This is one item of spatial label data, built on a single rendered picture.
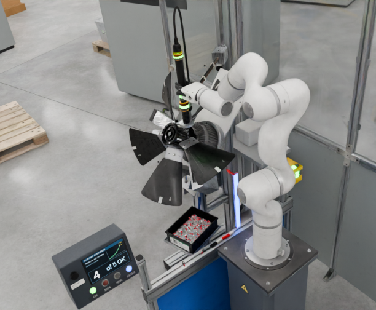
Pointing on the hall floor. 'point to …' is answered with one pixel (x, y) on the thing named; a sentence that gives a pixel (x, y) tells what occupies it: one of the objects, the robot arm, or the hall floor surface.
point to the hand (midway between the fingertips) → (182, 85)
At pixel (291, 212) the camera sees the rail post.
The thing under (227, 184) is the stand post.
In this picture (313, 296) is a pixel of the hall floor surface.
